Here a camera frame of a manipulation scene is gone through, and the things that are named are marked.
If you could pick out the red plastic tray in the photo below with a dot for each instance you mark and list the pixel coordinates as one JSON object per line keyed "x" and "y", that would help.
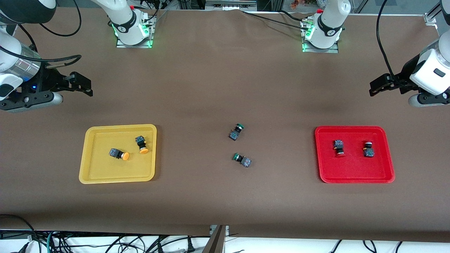
{"x": 353, "y": 168}

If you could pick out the yellow plastic tray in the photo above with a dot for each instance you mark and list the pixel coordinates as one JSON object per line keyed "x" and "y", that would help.
{"x": 102, "y": 168}

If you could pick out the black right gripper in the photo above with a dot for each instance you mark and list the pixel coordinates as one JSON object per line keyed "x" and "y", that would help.
{"x": 46, "y": 79}

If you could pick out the silver aluminium rail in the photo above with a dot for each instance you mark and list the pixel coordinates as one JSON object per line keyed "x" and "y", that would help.
{"x": 228, "y": 5}

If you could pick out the brown table cloth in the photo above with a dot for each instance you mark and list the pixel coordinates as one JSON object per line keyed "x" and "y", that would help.
{"x": 225, "y": 88}

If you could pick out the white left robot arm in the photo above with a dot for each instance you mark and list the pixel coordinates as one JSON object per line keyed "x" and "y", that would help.
{"x": 328, "y": 31}

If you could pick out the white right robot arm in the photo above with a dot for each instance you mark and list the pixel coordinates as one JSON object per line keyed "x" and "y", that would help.
{"x": 8, "y": 45}

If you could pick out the silver corner frame profile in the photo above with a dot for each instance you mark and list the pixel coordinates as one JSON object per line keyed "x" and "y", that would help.
{"x": 430, "y": 17}

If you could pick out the green mushroom push button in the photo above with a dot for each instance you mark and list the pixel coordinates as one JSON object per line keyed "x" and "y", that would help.
{"x": 246, "y": 162}
{"x": 233, "y": 135}

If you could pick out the brown table post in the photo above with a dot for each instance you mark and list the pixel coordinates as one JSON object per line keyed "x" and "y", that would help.
{"x": 215, "y": 244}

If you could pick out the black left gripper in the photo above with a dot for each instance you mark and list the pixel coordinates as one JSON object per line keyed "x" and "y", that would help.
{"x": 403, "y": 77}

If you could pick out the orange background object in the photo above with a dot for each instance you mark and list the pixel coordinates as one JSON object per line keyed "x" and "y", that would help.
{"x": 297, "y": 3}

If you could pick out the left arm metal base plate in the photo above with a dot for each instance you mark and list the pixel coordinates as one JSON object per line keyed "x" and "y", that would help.
{"x": 334, "y": 51}

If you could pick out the red mushroom push button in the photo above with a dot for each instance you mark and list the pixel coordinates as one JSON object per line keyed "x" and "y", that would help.
{"x": 338, "y": 144}
{"x": 368, "y": 153}

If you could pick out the white metal bracket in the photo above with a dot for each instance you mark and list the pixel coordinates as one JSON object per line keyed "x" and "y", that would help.
{"x": 212, "y": 229}

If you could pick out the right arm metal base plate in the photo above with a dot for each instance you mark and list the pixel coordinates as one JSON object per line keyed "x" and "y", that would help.
{"x": 123, "y": 45}

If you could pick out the yellow mushroom push button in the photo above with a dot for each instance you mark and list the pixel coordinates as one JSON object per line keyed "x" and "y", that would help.
{"x": 140, "y": 140}
{"x": 114, "y": 153}

